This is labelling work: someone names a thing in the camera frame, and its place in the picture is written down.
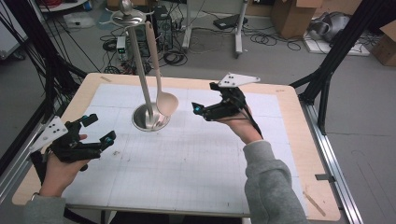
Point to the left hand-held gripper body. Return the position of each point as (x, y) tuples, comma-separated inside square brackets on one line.
[(70, 149)]

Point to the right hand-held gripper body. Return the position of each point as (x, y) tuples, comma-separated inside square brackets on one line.
[(229, 105)]

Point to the wooden spoon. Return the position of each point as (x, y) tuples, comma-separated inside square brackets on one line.
[(166, 104)]

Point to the metal utensil stand with hooks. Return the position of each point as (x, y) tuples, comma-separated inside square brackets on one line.
[(141, 77)]

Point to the person's right hand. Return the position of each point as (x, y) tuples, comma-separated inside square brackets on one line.
[(244, 127)]

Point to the person's left hand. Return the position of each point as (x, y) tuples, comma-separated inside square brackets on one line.
[(59, 177)]

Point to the silver wrist watch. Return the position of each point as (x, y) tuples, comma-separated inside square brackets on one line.
[(35, 196)]

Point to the white metal stand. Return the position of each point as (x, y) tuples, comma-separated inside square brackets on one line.
[(238, 31)]

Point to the white grid mat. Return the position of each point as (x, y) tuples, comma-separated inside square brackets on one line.
[(186, 174)]

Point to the black flat box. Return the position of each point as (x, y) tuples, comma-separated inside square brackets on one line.
[(229, 21)]

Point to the black computer tower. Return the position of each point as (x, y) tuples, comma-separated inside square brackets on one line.
[(165, 31)]

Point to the small power supply unit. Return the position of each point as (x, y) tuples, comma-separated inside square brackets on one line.
[(121, 48)]

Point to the clear plastic bag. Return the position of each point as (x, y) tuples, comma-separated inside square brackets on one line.
[(79, 20)]

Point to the large cardboard box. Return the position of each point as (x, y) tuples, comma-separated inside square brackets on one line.
[(292, 18)]

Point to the white round table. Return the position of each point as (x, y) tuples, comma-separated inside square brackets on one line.
[(62, 6)]

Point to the silver bag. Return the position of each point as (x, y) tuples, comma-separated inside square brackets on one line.
[(333, 26)]

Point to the white flat board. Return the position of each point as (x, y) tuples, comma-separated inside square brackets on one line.
[(355, 49)]

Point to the small cardboard box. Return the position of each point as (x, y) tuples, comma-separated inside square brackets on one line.
[(386, 46)]

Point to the aluminium rail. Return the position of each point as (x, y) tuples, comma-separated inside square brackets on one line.
[(342, 193), (15, 168)]

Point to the black metal frame post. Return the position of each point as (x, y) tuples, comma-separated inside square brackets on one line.
[(49, 77), (342, 46)]

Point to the black metal bracket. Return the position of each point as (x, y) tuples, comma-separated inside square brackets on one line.
[(325, 177)]

